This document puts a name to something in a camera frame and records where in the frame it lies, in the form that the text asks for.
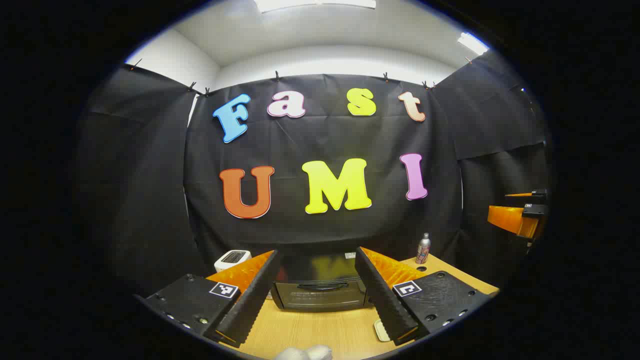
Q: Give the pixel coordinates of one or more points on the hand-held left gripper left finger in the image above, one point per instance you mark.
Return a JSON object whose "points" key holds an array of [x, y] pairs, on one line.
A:
{"points": [[255, 295]]}

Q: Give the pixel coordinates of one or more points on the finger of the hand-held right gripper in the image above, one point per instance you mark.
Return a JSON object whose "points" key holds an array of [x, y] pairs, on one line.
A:
{"points": [[505, 217], [539, 192]]}

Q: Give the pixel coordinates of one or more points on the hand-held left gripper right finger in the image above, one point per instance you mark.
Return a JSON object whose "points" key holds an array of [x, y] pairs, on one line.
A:
{"points": [[385, 300]]}

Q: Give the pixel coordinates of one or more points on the white square plate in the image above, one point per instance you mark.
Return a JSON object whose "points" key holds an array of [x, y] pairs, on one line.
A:
{"points": [[381, 331]]}

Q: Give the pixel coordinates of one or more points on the black electric oven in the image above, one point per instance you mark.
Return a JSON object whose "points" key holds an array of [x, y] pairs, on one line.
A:
{"points": [[320, 295]]}

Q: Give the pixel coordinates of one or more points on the white toaster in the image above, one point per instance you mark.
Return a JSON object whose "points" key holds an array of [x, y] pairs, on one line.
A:
{"points": [[232, 257]]}

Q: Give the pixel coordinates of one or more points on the silver spray bottle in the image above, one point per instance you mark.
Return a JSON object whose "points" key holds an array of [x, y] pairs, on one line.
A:
{"points": [[423, 247]]}

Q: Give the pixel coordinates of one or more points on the ceiling light panel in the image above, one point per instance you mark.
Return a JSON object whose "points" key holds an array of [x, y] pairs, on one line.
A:
{"points": [[472, 43], [315, 4]]}

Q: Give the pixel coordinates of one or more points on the black backdrop cloth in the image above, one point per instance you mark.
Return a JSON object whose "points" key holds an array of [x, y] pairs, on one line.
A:
{"points": [[325, 140]]}

